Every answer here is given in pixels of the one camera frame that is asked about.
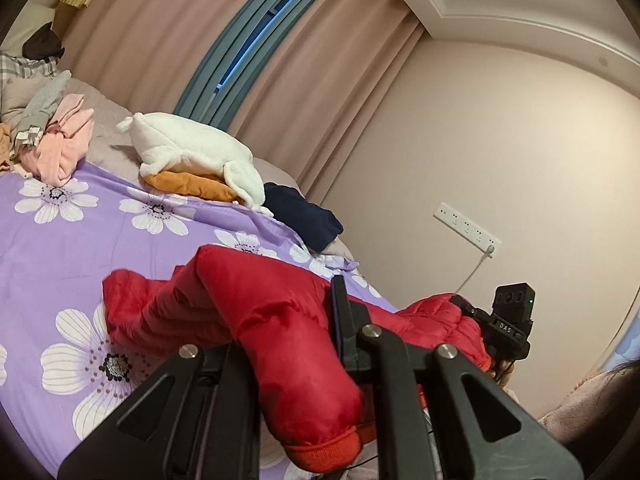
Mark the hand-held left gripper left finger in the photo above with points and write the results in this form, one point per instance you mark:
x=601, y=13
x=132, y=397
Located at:
x=220, y=400

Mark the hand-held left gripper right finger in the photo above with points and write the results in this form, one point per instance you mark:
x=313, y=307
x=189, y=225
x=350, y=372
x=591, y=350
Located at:
x=341, y=320

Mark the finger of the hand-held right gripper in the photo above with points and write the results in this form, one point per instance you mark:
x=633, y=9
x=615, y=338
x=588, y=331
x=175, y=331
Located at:
x=462, y=305

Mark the red down jacket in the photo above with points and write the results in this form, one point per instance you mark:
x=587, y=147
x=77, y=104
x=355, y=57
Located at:
x=280, y=320

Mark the person's right hand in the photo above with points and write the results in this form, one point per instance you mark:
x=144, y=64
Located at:
x=501, y=372

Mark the person's pink fleece clothing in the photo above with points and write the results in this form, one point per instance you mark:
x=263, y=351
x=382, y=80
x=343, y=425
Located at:
x=580, y=410

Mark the navy blue garment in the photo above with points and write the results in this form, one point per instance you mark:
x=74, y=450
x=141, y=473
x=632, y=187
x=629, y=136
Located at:
x=300, y=215

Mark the purple floral bed sheet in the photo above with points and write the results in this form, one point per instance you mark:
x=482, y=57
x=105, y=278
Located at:
x=75, y=260

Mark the orange garment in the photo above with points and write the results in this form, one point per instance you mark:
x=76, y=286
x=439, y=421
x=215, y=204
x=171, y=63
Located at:
x=185, y=185

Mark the white fleece garment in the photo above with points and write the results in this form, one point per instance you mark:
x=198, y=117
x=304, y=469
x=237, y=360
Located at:
x=190, y=145

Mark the pink garment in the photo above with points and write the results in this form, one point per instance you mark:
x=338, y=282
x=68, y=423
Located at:
x=65, y=150

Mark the small tan garment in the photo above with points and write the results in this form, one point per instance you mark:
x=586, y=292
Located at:
x=4, y=147

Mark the beige curtain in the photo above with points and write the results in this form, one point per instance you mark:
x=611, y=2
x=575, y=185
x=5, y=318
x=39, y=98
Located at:
x=150, y=35

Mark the grey garment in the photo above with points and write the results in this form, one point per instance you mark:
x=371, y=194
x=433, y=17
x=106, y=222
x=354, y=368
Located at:
x=45, y=102

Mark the plaid bedding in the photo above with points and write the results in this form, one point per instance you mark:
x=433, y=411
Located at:
x=22, y=67

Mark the dark brown cloth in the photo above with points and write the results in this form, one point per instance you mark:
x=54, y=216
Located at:
x=44, y=42

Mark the white pillow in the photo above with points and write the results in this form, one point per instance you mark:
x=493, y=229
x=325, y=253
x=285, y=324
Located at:
x=25, y=25

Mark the white wall power strip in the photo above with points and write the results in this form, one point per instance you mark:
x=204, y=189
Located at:
x=465, y=227

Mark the blue-grey window frame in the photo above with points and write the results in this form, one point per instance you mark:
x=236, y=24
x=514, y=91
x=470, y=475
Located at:
x=240, y=50

